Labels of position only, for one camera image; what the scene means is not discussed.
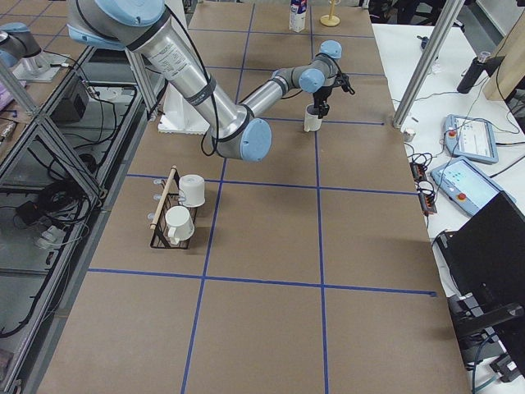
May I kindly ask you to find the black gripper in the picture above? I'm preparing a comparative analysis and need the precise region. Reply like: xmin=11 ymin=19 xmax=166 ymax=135
xmin=313 ymin=86 xmax=331 ymax=118

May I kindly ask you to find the white ribbed cup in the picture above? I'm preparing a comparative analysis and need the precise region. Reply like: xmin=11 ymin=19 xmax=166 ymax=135
xmin=179 ymin=174 xmax=205 ymax=208
xmin=304 ymin=103 xmax=322 ymax=132

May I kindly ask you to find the blue milk carton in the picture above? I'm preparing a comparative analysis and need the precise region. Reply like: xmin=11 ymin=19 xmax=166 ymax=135
xmin=289 ymin=0 xmax=308 ymax=33

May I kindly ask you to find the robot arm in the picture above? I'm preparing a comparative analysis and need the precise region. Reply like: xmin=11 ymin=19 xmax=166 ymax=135
xmin=67 ymin=0 xmax=354 ymax=162
xmin=1 ymin=22 xmax=42 ymax=67

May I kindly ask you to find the white ribbed cup on rack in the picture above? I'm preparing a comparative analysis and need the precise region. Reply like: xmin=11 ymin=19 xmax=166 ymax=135
xmin=179 ymin=174 xmax=205 ymax=208

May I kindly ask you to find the wooden mug tree stand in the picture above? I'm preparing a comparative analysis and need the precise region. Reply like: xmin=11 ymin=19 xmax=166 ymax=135
xmin=319 ymin=0 xmax=340 ymax=27

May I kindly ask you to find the black power strip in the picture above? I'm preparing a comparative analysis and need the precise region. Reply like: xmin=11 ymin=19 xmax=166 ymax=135
xmin=409 ymin=163 xmax=437 ymax=217

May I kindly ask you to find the teach pendant far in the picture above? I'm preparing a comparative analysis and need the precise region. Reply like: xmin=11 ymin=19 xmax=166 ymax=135
xmin=444 ymin=114 xmax=499 ymax=164

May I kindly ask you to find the teach pendant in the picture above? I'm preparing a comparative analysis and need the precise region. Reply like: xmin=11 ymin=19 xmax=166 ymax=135
xmin=431 ymin=157 xmax=505 ymax=217
xmin=444 ymin=114 xmax=499 ymax=164

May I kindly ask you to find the black bottle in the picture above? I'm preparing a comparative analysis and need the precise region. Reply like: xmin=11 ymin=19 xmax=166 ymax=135
xmin=456 ymin=51 xmax=491 ymax=94

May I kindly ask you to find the teach pendant near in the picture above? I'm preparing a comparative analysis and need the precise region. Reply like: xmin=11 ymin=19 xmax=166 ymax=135
xmin=431 ymin=157 xmax=505 ymax=217

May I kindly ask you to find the black laptop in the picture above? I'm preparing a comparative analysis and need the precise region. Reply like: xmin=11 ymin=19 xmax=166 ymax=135
xmin=436 ymin=192 xmax=524 ymax=357

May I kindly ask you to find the black box under table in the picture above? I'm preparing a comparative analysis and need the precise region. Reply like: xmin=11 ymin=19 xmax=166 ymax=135
xmin=51 ymin=77 xmax=89 ymax=123

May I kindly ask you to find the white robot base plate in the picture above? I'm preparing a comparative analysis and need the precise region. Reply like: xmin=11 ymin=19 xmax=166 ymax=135
xmin=158 ymin=84 xmax=209 ymax=135

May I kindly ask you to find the aluminium frame post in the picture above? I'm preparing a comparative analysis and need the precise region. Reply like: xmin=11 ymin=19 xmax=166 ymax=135
xmin=392 ymin=0 xmax=464 ymax=129

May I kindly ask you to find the white mug with handle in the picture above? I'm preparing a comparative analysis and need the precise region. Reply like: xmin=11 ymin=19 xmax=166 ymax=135
xmin=165 ymin=205 xmax=194 ymax=245

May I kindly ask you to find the black wire cup rack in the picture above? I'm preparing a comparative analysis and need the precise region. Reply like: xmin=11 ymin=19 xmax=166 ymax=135
xmin=149 ymin=166 xmax=206 ymax=250

